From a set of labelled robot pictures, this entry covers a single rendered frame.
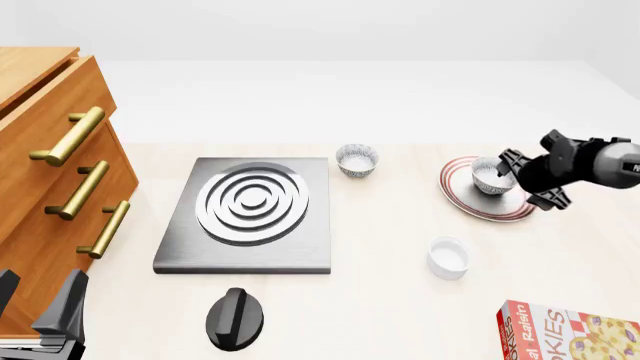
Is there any plate with red rings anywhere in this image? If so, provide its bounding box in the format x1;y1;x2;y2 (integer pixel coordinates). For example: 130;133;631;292
438;154;538;224

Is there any patterned bowl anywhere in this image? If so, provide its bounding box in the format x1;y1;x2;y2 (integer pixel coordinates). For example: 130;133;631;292
335;143;380;180
470;155;520;197

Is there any wooden drawer with brass handle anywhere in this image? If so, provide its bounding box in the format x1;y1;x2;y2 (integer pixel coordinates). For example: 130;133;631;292
0;54;119;245
0;119;130;301
9;151;140;339

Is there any wooden cabinet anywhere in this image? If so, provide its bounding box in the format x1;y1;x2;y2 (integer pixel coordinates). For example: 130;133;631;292
0;46;140;339

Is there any small white ramekin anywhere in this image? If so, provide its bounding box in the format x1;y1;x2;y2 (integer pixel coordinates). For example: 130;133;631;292
426;234;472;282

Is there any flat stove plate with rings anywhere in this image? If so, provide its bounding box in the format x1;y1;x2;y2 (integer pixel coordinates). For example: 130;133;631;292
152;156;333;276

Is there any brass drawer handle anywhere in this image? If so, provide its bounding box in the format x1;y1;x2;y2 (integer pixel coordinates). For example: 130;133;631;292
28;105;107;168
75;199;132;261
44;159;111;222

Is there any red cookies box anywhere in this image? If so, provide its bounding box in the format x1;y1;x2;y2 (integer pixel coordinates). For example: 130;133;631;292
495;298;640;360

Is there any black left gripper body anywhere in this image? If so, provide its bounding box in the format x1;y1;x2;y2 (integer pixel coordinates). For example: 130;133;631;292
0;326;87;360

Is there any round black stove knob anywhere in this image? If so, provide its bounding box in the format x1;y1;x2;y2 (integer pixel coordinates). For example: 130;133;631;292
204;286;265;353

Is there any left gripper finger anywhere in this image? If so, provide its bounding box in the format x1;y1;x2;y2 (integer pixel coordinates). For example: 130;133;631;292
0;268;22;317
31;267;90;341

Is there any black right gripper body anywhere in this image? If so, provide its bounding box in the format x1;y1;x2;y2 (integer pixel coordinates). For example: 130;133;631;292
497;147;573;212

